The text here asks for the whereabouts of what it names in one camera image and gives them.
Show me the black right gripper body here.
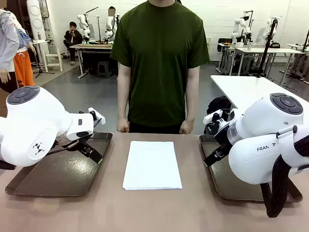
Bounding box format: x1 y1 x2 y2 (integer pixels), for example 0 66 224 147
213 122 237 152

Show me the person's left forearm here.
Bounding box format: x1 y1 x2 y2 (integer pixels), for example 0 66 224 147
184 81 201 121

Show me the person's left hand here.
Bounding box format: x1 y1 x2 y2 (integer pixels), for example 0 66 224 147
179 118 196 135

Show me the black plastic stool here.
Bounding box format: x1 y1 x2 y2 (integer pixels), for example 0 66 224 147
97 61 110 77

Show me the white wooden chair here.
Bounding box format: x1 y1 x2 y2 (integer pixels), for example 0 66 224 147
44 47 64 72

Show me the mannequin with brown apron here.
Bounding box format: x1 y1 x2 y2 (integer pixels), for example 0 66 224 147
0 8 20 117

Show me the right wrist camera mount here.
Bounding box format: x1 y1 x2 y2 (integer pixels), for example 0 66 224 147
203 109 230 132

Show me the black office chair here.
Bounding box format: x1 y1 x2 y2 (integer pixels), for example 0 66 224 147
217 37 234 73

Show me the white standing air conditioner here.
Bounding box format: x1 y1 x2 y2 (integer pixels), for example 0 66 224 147
26 0 47 41

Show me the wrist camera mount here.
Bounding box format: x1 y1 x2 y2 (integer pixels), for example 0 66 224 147
203 109 230 132
87 107 107 127

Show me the white rounded table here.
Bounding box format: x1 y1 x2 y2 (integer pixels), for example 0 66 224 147
210 74 309 116

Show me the white A4 paper stack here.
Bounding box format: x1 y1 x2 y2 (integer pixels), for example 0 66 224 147
122 141 183 191

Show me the standing background person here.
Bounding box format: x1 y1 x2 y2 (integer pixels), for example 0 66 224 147
106 6 119 44

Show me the white background humanoid robot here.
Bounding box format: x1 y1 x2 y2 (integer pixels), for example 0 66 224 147
103 15 119 42
77 13 92 44

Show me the person in green T-shirt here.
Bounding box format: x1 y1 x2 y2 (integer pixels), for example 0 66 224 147
110 0 211 134

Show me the seated person in black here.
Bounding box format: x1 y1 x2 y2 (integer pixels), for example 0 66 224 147
63 21 84 66

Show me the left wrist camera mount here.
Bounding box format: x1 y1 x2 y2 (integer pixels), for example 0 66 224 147
87 107 107 127

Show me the wooden top background table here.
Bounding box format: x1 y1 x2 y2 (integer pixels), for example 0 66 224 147
75 43 114 79

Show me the person's right forearm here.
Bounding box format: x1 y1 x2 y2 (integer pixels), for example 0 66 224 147
117 81 132 120

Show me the brown plastic tray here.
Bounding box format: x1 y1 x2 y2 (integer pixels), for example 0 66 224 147
199 134 303 203
5 131 113 198

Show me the mannequin with orange shorts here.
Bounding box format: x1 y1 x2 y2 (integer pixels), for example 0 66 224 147
13 23 37 89

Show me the black camera stand pole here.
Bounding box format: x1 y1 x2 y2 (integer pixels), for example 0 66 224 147
255 18 279 78

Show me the person's right hand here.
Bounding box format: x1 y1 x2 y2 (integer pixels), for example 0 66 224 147
116 117 130 133

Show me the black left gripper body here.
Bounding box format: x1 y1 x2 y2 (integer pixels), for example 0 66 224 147
56 134 94 148

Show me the long white background table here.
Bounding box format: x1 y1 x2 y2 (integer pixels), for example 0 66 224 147
235 47 305 76

